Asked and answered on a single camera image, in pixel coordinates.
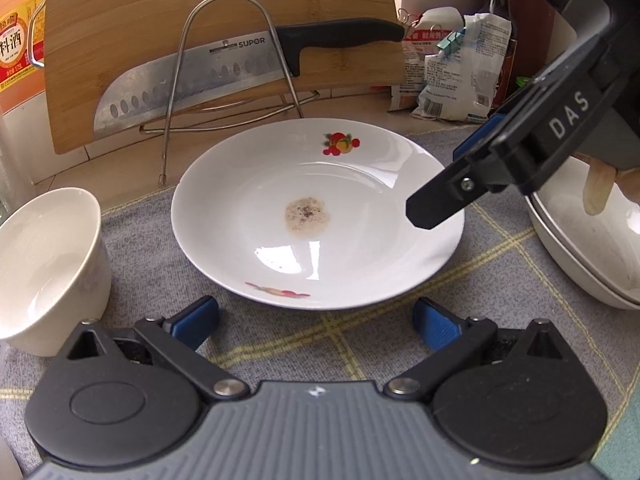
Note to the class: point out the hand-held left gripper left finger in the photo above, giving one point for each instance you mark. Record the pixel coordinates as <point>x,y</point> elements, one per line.
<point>197,322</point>

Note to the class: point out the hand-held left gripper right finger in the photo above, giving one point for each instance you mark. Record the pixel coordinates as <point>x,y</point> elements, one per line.
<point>435,327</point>

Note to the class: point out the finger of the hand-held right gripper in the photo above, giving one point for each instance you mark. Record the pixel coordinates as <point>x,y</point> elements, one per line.
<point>435,205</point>
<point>480,135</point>

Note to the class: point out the plain white bowl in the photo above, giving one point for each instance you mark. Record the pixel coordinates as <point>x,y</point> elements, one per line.
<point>45,260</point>

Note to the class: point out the person's right hand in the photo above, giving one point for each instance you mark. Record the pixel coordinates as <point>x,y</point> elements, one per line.
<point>595,190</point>

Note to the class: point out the white blue plastic bag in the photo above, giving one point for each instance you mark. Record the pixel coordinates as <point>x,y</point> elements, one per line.
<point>450,80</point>

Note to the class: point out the grey teal checked towel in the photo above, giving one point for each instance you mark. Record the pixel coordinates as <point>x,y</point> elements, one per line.
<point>350,340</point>

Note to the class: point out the dark brown knife block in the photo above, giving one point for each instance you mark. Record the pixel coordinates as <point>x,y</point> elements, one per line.
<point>537,25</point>

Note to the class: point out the green plastic bag clip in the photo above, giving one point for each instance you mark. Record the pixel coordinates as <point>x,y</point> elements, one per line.
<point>450,42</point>

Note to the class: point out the white red printed bag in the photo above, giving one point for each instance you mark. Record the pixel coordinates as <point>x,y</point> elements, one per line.
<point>412,60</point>

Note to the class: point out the small metal binder clip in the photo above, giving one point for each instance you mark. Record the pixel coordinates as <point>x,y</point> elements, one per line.
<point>406,16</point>

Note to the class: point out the bamboo cutting board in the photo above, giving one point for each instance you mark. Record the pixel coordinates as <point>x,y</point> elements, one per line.
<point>125,20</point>

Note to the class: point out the orange cooking wine jug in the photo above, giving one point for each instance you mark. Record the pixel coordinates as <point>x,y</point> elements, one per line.
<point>20,60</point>

